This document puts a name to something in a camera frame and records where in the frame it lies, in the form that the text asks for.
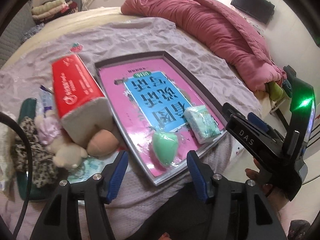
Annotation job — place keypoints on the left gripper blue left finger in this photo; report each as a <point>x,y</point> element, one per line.
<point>117,172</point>

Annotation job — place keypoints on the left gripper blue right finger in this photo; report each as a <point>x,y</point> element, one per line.
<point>196,170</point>

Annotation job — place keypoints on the mint flower tissue pack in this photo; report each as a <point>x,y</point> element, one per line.
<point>88,167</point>

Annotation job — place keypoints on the white blue wipes packet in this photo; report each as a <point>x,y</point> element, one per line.
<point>45,101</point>

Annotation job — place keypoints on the person's right hand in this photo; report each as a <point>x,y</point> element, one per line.
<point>274,195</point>

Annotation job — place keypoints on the peach makeup sponge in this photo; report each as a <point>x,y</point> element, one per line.
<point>102,144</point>

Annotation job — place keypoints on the green makeup sponge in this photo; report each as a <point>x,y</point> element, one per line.
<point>165,146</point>

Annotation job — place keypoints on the cream teddy bear plush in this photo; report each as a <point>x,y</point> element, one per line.
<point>66,153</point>

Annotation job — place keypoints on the small green tissue packet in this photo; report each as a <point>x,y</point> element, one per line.
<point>202,123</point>

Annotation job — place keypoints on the green yellow clothes pile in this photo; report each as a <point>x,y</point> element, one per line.
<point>277,92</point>

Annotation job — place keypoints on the grey shallow box tray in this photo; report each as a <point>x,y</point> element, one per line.
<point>160,112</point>

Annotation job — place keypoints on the red tissue pack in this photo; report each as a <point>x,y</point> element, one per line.
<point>81,104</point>

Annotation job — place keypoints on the leopard print scrunchie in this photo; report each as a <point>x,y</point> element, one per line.
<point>44,171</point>

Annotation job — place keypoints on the pink and blue book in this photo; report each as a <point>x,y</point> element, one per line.
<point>157,114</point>

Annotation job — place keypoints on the white floral cloth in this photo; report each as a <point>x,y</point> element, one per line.
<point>7,163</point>

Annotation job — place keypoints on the pink quilt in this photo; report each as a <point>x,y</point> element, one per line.
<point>222,30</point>

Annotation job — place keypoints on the lilac bed sheet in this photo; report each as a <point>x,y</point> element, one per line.
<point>144,94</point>

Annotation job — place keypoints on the grey quilted headboard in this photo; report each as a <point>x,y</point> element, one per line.
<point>11,39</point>

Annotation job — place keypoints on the folded clothes stack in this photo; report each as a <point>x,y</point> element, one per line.
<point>54,9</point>

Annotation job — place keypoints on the black wall television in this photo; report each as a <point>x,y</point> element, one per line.
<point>260,10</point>

